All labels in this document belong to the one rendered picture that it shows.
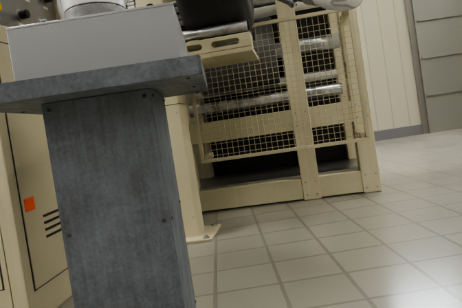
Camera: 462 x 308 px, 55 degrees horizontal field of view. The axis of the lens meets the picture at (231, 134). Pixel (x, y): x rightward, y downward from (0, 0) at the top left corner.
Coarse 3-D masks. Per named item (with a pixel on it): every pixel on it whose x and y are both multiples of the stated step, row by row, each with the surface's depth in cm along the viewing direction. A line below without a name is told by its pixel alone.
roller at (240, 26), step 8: (224, 24) 188; (232, 24) 187; (240, 24) 187; (248, 24) 186; (184, 32) 190; (192, 32) 190; (200, 32) 189; (208, 32) 189; (216, 32) 189; (224, 32) 189; (232, 32) 189; (192, 40) 192
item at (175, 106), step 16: (144, 0) 200; (160, 0) 199; (176, 96) 200; (176, 112) 200; (176, 128) 201; (176, 144) 201; (176, 160) 201; (192, 160) 210; (176, 176) 202; (192, 176) 206; (192, 192) 202; (192, 208) 202; (192, 224) 202
